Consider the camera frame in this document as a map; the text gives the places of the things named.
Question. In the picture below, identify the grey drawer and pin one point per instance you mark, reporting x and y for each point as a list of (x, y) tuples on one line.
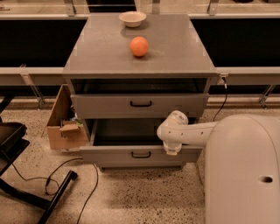
[(93, 106), (141, 165), (131, 141)]

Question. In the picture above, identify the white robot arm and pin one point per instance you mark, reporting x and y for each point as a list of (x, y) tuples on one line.
[(242, 164)]

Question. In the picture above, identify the grey bottom drawer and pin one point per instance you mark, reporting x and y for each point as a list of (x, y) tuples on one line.
[(141, 165)]

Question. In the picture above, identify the grey top drawer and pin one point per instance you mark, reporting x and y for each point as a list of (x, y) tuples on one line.
[(93, 106)]

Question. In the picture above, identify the grey drawer cabinet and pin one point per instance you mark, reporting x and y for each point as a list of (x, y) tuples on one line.
[(102, 62)]

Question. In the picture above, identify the orange fruit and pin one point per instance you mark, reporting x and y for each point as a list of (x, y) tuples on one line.
[(139, 46)]

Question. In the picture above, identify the cardboard box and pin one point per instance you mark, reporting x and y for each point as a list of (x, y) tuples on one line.
[(64, 130)]

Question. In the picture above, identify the white bowl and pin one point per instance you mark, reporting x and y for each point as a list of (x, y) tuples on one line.
[(132, 19)]

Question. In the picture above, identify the black cart stand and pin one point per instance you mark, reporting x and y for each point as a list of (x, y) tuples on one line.
[(12, 144)]

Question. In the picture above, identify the grey railing beam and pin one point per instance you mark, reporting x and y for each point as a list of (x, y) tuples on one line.
[(11, 76)]

